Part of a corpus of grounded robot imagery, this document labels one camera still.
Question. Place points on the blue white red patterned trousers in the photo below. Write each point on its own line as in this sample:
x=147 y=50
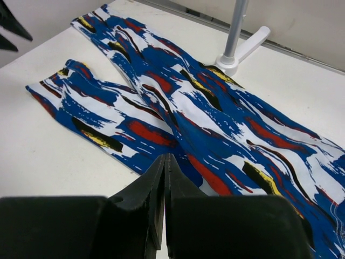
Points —
x=226 y=140

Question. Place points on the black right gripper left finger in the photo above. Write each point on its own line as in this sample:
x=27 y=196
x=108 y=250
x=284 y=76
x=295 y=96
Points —
x=137 y=215

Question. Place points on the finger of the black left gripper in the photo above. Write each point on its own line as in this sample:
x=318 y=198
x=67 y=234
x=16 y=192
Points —
x=10 y=23
x=7 y=45

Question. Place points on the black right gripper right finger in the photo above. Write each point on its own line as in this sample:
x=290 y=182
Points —
x=179 y=193

